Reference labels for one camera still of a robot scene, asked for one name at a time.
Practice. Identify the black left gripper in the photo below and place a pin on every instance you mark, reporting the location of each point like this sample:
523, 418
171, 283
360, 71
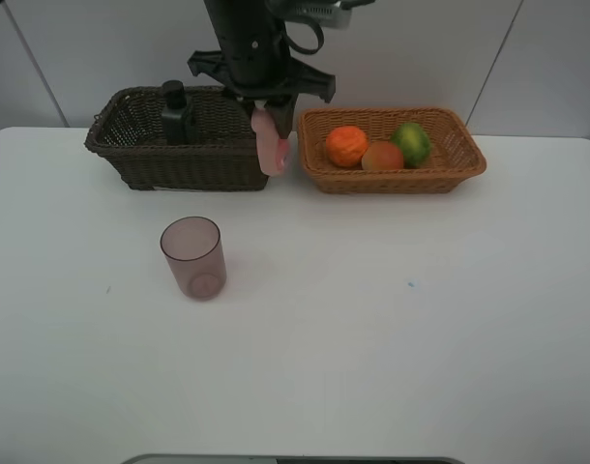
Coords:
254, 61

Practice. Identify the pink squeeze bottle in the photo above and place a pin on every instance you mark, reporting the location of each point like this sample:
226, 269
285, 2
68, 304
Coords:
272, 150

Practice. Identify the orange tangerine fruit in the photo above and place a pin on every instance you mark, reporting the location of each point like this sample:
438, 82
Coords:
345, 146

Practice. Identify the dark green pump bottle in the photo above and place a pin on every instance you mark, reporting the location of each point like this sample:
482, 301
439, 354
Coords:
176, 115

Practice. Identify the red yellow peach fruit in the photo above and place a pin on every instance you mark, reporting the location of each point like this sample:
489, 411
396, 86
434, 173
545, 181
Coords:
382, 156

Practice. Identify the green mango fruit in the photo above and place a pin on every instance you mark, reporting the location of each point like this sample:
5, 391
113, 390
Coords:
413, 142

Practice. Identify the translucent pink plastic cup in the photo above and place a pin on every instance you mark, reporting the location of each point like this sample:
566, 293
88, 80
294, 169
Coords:
193, 251

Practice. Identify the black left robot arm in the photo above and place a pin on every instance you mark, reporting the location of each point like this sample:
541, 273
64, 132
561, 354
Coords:
231, 10

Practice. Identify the dark brown wicker basket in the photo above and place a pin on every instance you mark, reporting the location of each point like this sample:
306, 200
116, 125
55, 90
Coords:
128, 133

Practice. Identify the light brown wicker basket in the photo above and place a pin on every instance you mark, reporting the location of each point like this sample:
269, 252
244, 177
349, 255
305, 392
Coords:
454, 157

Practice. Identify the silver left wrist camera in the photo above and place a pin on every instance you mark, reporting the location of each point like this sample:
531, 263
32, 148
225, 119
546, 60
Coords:
326, 14

